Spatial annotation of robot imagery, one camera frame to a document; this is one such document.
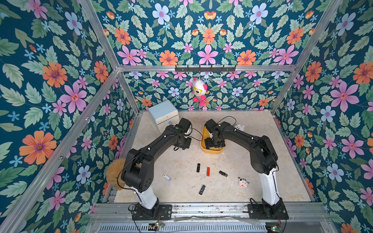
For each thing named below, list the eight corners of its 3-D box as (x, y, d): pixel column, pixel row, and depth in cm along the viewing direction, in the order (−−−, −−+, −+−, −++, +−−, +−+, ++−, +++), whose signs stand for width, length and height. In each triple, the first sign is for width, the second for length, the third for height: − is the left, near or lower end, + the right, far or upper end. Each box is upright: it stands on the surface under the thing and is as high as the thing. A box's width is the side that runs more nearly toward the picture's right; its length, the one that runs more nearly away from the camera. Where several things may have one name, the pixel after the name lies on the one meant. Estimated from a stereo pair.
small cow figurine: (239, 187, 84) (240, 186, 82) (237, 178, 87) (238, 176, 86) (248, 187, 84) (249, 186, 82) (246, 178, 87) (247, 176, 86)
